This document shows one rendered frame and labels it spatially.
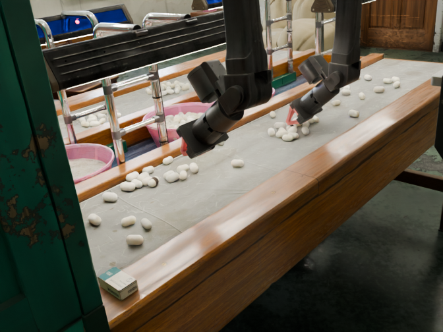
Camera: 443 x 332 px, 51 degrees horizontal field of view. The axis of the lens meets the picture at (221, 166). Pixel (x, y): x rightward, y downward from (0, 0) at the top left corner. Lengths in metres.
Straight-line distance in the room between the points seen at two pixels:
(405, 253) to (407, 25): 4.15
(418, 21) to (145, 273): 5.39
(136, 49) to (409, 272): 1.48
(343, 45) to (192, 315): 0.76
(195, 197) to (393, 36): 5.19
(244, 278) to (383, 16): 5.37
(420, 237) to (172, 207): 1.48
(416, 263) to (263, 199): 1.25
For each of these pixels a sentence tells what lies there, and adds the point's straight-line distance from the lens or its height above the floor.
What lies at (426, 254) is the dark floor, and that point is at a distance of 2.21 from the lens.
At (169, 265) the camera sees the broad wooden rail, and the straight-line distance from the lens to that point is 0.83.
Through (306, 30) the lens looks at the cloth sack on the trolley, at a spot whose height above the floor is 0.53.
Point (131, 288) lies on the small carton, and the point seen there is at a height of 0.77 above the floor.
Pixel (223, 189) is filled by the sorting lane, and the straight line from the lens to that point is 1.10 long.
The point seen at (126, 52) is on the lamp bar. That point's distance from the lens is 1.01.
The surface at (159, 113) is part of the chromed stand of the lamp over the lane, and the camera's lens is 1.32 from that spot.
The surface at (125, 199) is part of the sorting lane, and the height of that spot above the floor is 0.74.
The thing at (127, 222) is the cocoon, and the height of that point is 0.75.
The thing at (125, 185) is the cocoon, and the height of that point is 0.76.
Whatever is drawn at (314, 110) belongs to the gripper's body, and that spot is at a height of 0.82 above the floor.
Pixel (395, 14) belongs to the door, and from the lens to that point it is 6.06.
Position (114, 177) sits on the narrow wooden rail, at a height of 0.76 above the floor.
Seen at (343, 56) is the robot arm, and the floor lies 0.98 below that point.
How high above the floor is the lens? 1.25
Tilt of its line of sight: 25 degrees down
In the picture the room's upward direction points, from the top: 5 degrees counter-clockwise
